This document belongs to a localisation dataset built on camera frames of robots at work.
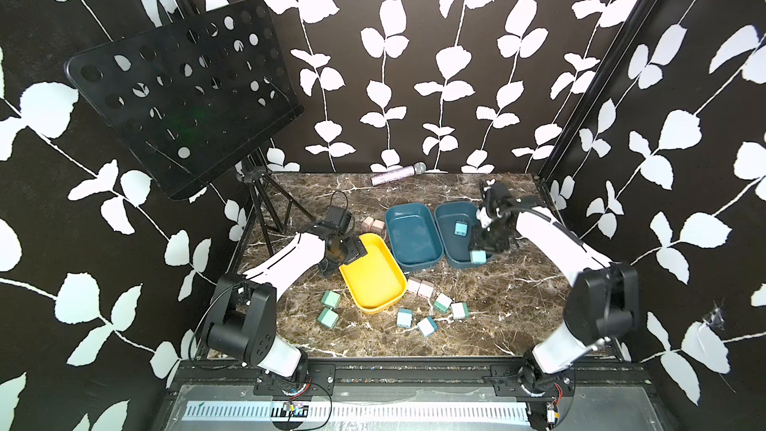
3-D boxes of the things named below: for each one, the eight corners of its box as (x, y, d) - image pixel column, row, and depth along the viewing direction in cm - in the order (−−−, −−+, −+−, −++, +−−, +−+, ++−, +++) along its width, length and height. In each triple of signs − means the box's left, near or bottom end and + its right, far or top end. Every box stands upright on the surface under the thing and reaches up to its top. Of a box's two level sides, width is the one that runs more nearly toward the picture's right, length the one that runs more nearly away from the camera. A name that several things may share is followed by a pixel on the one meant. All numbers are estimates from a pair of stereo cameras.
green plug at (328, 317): (317, 321, 85) (315, 318, 83) (326, 308, 88) (324, 305, 86) (332, 330, 84) (330, 327, 82) (340, 317, 86) (339, 314, 84)
